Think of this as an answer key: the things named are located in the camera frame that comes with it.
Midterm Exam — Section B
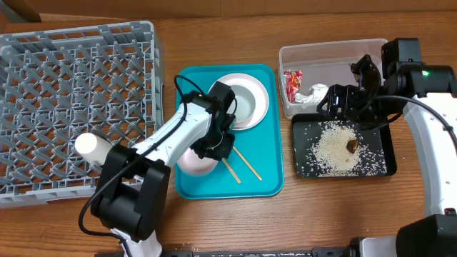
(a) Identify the right wooden chopstick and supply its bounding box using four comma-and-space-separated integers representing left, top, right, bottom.
233, 146, 263, 181

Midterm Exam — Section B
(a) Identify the black rectangular tray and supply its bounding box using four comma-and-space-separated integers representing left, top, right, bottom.
291, 111, 398, 178

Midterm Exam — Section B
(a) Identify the red snack wrapper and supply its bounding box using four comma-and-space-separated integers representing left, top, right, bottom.
283, 70, 303, 103

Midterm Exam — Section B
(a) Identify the brown food scrap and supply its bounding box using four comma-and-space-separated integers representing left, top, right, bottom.
346, 139, 359, 154

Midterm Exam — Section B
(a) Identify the white tissue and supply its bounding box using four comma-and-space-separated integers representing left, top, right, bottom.
294, 84, 328, 104

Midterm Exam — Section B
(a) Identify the grey metal bowl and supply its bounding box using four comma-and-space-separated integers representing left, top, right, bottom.
228, 85, 256, 127

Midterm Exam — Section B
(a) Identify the large white round plate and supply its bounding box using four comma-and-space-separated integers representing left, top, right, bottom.
217, 73, 269, 131

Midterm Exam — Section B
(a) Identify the teal plastic serving tray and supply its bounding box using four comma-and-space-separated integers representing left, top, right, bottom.
175, 64, 284, 200

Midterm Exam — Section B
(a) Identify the pile of white rice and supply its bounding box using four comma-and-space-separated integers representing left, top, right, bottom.
296, 120, 387, 178

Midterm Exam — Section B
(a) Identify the left wooden chopstick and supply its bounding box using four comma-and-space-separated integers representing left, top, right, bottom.
222, 158, 241, 184

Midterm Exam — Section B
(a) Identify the wooden chopstick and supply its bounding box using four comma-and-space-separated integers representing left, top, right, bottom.
233, 146, 263, 181
222, 158, 241, 184

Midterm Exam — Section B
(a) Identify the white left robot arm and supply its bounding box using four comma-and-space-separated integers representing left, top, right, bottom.
79, 91, 237, 256

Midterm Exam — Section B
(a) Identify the grey plastic dishwasher rack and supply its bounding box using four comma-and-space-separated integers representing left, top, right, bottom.
1, 21, 165, 208

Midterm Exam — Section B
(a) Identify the white small cup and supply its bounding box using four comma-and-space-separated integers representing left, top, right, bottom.
74, 133, 112, 166

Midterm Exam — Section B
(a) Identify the clear plastic waste bin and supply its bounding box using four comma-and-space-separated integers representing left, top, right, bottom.
278, 39, 387, 119

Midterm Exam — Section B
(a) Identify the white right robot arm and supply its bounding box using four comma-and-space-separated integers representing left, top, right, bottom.
317, 54, 456, 256

